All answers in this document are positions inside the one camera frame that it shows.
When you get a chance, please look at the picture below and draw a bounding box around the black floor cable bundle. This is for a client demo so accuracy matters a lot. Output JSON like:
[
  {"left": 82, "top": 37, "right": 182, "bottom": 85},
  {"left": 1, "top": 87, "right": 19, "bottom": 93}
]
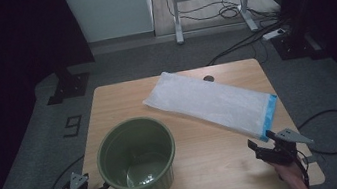
[{"left": 201, "top": 17, "right": 295, "bottom": 67}]

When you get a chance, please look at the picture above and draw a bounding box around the grey tape strip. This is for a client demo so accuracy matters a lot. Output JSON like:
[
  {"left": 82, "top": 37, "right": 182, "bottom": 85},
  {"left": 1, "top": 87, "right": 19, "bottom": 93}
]
[{"left": 302, "top": 152, "right": 320, "bottom": 166}]

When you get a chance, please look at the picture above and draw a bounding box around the white partition panel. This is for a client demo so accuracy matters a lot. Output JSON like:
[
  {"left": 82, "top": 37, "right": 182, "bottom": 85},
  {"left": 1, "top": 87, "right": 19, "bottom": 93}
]
[{"left": 61, "top": 0, "right": 157, "bottom": 47}]

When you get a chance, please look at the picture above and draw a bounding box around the green plastic bin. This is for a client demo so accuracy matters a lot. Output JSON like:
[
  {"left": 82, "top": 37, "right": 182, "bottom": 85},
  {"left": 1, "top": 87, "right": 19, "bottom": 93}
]
[{"left": 90, "top": 111, "right": 183, "bottom": 189}]

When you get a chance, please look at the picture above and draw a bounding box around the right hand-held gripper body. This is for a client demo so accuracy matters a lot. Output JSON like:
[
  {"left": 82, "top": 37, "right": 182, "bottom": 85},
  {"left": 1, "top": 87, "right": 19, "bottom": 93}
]
[{"left": 252, "top": 124, "right": 318, "bottom": 170}]

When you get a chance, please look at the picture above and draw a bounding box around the black stand base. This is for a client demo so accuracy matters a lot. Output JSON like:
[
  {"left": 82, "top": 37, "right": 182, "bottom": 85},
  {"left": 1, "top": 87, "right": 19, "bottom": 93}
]
[
  {"left": 42, "top": 63, "right": 94, "bottom": 107},
  {"left": 270, "top": 28, "right": 330, "bottom": 67}
]

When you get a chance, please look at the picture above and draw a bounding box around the white plastic bag blue edge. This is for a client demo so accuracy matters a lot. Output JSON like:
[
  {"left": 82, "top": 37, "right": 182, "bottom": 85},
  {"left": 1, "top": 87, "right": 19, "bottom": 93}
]
[{"left": 138, "top": 55, "right": 284, "bottom": 161}]

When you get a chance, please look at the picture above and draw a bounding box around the dark round table grommet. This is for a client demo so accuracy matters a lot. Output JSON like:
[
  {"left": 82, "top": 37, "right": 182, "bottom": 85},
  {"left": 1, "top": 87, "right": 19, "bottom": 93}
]
[{"left": 202, "top": 74, "right": 216, "bottom": 84}]

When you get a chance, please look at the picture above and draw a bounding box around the person's right hand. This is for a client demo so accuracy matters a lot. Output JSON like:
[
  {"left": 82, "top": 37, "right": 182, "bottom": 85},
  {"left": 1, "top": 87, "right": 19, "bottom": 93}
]
[{"left": 269, "top": 156, "right": 311, "bottom": 189}]

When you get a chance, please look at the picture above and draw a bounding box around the white power strip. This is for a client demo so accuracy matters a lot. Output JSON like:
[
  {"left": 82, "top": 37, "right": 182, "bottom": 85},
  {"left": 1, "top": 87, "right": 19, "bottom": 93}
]
[{"left": 261, "top": 26, "right": 288, "bottom": 42}]

